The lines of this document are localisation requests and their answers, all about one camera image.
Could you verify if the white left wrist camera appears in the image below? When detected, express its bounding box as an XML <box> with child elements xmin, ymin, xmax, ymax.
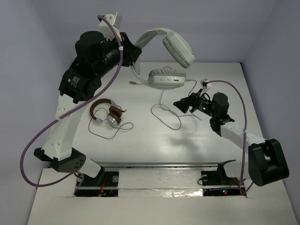
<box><xmin>97</xmin><ymin>12</ymin><xmax>122</xmax><ymax>40</ymax></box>

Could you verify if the brown over-ear headphones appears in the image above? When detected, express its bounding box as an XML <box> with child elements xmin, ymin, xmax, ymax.
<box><xmin>89</xmin><ymin>98</ymin><xmax>125</xmax><ymax>126</ymax></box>

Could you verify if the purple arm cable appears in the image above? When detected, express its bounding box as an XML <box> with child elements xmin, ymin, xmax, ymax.
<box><xmin>206</xmin><ymin>79</ymin><xmax>255</xmax><ymax>195</ymax></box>
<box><xmin>19</xmin><ymin>15</ymin><xmax>123</xmax><ymax>190</ymax></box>

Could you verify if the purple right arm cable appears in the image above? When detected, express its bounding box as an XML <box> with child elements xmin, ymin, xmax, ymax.
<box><xmin>206</xmin><ymin>79</ymin><xmax>255</xmax><ymax>195</ymax></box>

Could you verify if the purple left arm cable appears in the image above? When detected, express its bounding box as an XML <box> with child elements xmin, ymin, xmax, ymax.
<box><xmin>19</xmin><ymin>15</ymin><xmax>123</xmax><ymax>190</ymax></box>

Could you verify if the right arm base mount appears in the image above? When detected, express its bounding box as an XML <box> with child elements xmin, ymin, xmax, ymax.
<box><xmin>197</xmin><ymin>160</ymin><xmax>246</xmax><ymax>196</ymax></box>

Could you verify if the aluminium rail front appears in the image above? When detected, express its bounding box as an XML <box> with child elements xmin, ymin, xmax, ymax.
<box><xmin>97</xmin><ymin>162</ymin><xmax>221</xmax><ymax>169</ymax></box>

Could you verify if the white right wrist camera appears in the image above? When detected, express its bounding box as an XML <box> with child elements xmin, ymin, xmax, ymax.
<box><xmin>200</xmin><ymin>78</ymin><xmax>211</xmax><ymax>95</ymax></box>

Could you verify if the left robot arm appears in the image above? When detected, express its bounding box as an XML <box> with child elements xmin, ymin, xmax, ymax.
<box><xmin>34</xmin><ymin>31</ymin><xmax>142</xmax><ymax>185</ymax></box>

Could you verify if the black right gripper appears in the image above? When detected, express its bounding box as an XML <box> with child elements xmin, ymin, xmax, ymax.
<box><xmin>173</xmin><ymin>89</ymin><xmax>217</xmax><ymax>118</ymax></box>

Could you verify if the white over-ear headphones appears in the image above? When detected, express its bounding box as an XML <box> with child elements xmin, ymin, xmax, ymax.
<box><xmin>131</xmin><ymin>27</ymin><xmax>195</xmax><ymax>90</ymax></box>

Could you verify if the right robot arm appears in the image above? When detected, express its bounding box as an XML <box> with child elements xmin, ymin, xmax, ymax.
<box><xmin>173</xmin><ymin>92</ymin><xmax>290</xmax><ymax>187</ymax></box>

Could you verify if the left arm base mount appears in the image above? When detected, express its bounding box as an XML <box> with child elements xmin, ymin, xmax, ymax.
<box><xmin>74</xmin><ymin>169</ymin><xmax>119</xmax><ymax>197</ymax></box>

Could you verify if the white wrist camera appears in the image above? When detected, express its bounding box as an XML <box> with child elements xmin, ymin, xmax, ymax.
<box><xmin>97</xmin><ymin>12</ymin><xmax>122</xmax><ymax>40</ymax></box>
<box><xmin>200</xmin><ymin>78</ymin><xmax>211</xmax><ymax>95</ymax></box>

